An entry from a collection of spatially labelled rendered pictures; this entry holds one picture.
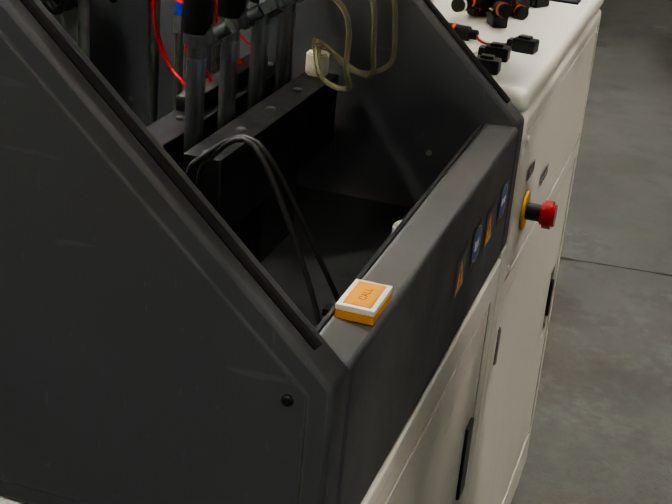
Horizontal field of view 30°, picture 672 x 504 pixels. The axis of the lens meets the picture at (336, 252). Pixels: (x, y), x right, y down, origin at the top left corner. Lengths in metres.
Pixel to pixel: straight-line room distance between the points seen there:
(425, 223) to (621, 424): 1.73
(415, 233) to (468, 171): 0.18
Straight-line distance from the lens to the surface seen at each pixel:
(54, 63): 0.83
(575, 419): 2.78
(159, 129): 1.21
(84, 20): 1.31
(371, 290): 0.94
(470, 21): 1.77
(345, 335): 0.90
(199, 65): 1.17
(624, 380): 2.98
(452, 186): 1.21
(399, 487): 1.15
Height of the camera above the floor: 1.36
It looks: 23 degrees down
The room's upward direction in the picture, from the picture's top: 5 degrees clockwise
